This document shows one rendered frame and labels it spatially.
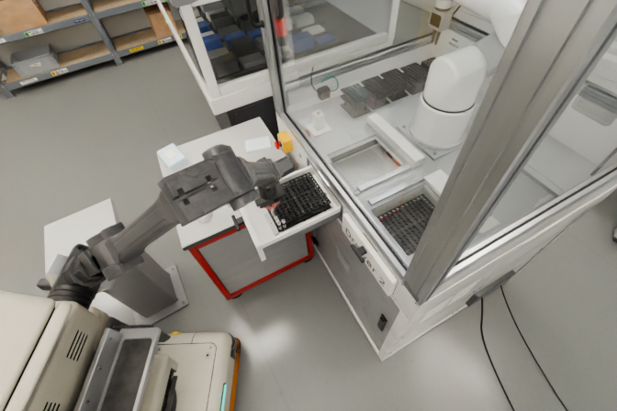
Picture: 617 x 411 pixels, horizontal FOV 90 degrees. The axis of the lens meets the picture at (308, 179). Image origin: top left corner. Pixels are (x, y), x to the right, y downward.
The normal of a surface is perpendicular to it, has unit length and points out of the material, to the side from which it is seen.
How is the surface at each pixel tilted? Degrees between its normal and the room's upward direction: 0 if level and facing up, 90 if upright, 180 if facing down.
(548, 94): 90
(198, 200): 38
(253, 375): 0
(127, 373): 0
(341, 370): 0
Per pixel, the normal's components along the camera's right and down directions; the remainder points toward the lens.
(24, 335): 0.63, -0.50
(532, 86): -0.89, 0.39
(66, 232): -0.06, -0.64
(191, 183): 0.45, -0.24
